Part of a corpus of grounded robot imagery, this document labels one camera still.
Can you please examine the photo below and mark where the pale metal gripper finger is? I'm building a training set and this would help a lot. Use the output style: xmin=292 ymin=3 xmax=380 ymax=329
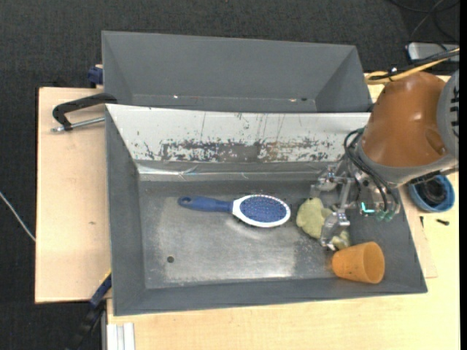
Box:
xmin=320 ymin=211 xmax=352 ymax=252
xmin=309 ymin=171 xmax=347 ymax=197

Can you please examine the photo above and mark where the yellow-green soft toy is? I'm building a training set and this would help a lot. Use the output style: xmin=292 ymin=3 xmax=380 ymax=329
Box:
xmin=295 ymin=197 xmax=351 ymax=251

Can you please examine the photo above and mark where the orange plastic cup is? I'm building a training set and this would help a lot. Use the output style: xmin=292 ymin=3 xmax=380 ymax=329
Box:
xmin=331 ymin=241 xmax=386 ymax=285

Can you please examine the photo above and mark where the blue and white hairbrush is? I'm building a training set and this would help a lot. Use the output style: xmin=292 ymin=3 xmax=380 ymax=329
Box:
xmin=177 ymin=194 xmax=292 ymax=229

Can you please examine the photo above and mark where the blue round tape roll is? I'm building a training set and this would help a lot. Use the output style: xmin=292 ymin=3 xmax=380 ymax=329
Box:
xmin=407 ymin=173 xmax=457 ymax=213

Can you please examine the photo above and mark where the grey metal bin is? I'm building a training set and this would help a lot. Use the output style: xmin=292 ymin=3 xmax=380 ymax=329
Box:
xmin=101 ymin=30 xmax=428 ymax=316

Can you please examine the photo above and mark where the pale wood board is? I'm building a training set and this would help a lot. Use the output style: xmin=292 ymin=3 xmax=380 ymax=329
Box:
xmin=34 ymin=85 xmax=439 ymax=304

